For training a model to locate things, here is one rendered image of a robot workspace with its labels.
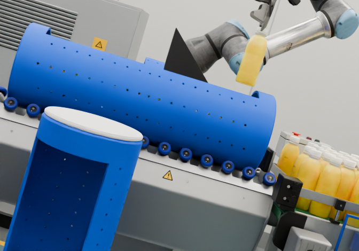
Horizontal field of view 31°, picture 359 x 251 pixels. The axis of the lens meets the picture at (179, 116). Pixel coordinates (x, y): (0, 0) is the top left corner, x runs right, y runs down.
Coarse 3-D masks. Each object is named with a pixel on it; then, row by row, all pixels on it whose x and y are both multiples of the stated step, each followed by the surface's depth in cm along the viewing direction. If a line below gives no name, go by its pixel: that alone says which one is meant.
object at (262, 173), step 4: (268, 148) 236; (268, 152) 228; (272, 152) 228; (264, 156) 232; (268, 156) 228; (272, 156) 228; (264, 160) 230; (268, 160) 228; (272, 160) 228; (260, 164) 234; (264, 164) 229; (268, 164) 229; (260, 168) 233; (264, 168) 229; (268, 168) 228; (260, 172) 237; (264, 172) 231; (260, 176) 235; (260, 180) 234
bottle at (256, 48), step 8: (256, 32) 226; (256, 40) 224; (264, 40) 224; (248, 48) 224; (256, 48) 223; (264, 48) 224; (248, 56) 224; (256, 56) 223; (240, 64) 226; (248, 64) 223; (256, 64) 224; (240, 72) 225; (248, 72) 223; (256, 72) 224; (240, 80) 224; (248, 80) 224
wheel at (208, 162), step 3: (201, 156) 220; (204, 156) 220; (207, 156) 221; (210, 156) 221; (201, 159) 220; (204, 159) 220; (207, 159) 220; (210, 159) 221; (201, 162) 220; (204, 162) 219; (207, 162) 220; (210, 162) 220; (204, 165) 219; (207, 165) 219; (210, 165) 220
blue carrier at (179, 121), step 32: (32, 32) 213; (32, 64) 209; (64, 64) 210; (96, 64) 212; (128, 64) 216; (160, 64) 221; (32, 96) 213; (64, 96) 212; (96, 96) 212; (128, 96) 212; (160, 96) 214; (192, 96) 215; (224, 96) 218; (256, 96) 236; (160, 128) 216; (192, 128) 215; (224, 128) 216; (256, 128) 217; (224, 160) 223; (256, 160) 220
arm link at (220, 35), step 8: (224, 24) 259; (232, 24) 257; (240, 24) 256; (208, 32) 261; (216, 32) 258; (224, 32) 256; (232, 32) 255; (240, 32) 256; (216, 40) 256; (224, 40) 254
